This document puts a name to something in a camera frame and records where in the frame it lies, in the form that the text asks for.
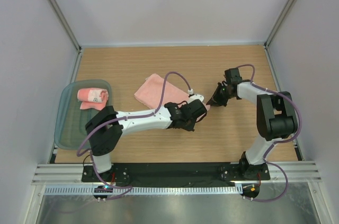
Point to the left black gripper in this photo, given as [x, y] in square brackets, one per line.
[190, 127]

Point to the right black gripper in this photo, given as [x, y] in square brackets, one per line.
[216, 98]

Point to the plain pink towel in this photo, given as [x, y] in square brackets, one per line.
[150, 92]

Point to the pink bunny towel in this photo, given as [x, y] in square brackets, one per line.
[93, 98]

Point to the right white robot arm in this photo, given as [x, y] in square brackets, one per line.
[276, 119]

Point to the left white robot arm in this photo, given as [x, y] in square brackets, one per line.
[106, 128]

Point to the clear glass tray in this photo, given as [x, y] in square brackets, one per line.
[71, 119]

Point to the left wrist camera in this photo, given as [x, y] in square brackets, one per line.
[193, 96]

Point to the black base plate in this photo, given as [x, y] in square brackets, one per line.
[131, 172]

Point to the aluminium front rail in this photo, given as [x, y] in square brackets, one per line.
[54, 174]

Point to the white slotted cable duct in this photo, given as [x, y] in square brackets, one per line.
[104, 190]

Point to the right aluminium frame post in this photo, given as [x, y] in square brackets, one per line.
[278, 23]

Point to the aluminium frame post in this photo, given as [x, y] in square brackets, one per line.
[60, 16]
[278, 23]

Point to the left aluminium frame post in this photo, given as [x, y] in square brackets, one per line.
[60, 16]

